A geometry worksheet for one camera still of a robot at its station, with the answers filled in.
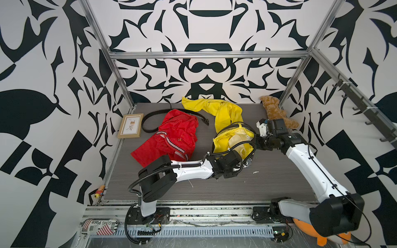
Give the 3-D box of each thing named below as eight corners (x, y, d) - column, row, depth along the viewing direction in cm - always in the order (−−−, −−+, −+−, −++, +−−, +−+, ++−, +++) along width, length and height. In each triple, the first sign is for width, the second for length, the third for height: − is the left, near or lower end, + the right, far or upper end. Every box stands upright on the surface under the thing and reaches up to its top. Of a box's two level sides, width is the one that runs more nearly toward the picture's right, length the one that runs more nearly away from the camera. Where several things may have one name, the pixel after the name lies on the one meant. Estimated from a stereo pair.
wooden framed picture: (119, 139, 104) (117, 136, 102) (124, 117, 116) (123, 114, 114) (140, 137, 105) (139, 134, 103) (144, 115, 117) (143, 113, 115)
